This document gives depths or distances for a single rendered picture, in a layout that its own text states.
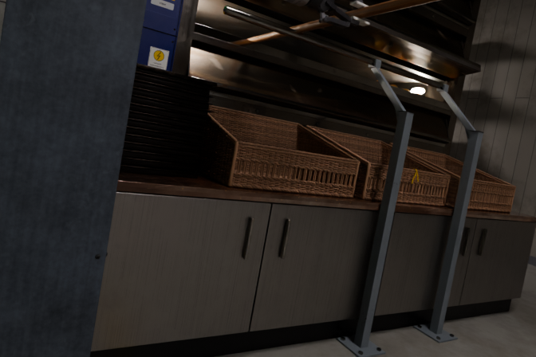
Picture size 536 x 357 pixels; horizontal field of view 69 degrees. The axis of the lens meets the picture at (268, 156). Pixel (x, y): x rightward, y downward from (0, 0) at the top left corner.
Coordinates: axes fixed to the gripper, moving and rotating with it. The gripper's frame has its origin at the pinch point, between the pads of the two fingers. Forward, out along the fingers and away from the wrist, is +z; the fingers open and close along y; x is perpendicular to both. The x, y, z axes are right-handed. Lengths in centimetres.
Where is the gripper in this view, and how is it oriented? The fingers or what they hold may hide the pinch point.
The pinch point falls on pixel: (360, 13)
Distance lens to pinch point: 130.7
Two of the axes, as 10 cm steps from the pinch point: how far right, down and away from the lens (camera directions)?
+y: -1.8, 9.8, 0.5
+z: 8.5, 1.3, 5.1
